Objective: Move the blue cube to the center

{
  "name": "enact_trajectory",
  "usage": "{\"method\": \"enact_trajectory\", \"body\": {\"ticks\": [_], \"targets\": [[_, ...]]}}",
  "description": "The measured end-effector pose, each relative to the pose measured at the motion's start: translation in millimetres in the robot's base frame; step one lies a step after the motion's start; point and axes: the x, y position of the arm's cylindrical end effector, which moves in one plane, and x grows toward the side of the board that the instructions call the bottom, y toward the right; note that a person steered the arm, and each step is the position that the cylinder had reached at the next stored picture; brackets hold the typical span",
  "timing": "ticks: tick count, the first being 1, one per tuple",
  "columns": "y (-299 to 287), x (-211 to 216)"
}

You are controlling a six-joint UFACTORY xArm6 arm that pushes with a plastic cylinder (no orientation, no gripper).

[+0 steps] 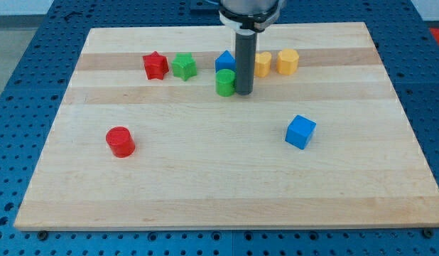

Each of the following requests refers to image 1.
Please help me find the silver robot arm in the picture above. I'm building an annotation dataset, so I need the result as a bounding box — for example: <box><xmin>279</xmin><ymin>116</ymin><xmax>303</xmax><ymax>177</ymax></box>
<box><xmin>218</xmin><ymin>0</ymin><xmax>286</xmax><ymax>36</ymax></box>

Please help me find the blue cube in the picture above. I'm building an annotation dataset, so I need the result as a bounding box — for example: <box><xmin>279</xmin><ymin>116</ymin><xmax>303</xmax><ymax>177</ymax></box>
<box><xmin>285</xmin><ymin>115</ymin><xmax>317</xmax><ymax>149</ymax></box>

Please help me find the green cylinder block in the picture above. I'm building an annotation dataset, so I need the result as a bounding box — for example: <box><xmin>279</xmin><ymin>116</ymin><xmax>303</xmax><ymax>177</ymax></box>
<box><xmin>215</xmin><ymin>69</ymin><xmax>236</xmax><ymax>97</ymax></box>

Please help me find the blue pentagon block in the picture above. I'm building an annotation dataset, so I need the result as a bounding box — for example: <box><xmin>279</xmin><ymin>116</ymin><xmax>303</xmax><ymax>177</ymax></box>
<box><xmin>215</xmin><ymin>50</ymin><xmax>236</xmax><ymax>73</ymax></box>

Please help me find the green star block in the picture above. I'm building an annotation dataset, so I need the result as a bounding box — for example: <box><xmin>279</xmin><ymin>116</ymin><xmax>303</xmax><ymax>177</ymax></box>
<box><xmin>171</xmin><ymin>53</ymin><xmax>197</xmax><ymax>81</ymax></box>

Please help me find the wooden board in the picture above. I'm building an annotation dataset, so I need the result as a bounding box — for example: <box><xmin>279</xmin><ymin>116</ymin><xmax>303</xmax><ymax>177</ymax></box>
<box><xmin>14</xmin><ymin>22</ymin><xmax>439</xmax><ymax>231</ymax></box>

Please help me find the yellow heart block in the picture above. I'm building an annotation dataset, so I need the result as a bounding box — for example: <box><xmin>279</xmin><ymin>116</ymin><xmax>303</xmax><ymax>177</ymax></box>
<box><xmin>254</xmin><ymin>52</ymin><xmax>272</xmax><ymax>78</ymax></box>

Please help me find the red star block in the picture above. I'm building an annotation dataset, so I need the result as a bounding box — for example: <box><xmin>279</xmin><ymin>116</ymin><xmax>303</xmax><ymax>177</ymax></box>
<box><xmin>142</xmin><ymin>51</ymin><xmax>169</xmax><ymax>80</ymax></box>

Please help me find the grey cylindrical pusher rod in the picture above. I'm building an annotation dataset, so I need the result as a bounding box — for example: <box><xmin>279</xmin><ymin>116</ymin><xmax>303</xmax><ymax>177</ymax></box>
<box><xmin>235</xmin><ymin>33</ymin><xmax>256</xmax><ymax>95</ymax></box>

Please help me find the yellow octagon block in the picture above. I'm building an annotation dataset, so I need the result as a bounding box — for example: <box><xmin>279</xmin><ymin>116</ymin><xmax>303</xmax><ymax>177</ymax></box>
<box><xmin>276</xmin><ymin>48</ymin><xmax>299</xmax><ymax>75</ymax></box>

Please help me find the red cylinder block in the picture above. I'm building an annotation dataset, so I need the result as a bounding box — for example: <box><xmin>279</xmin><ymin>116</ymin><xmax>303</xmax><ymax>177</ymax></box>
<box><xmin>105</xmin><ymin>127</ymin><xmax>136</xmax><ymax>158</ymax></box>

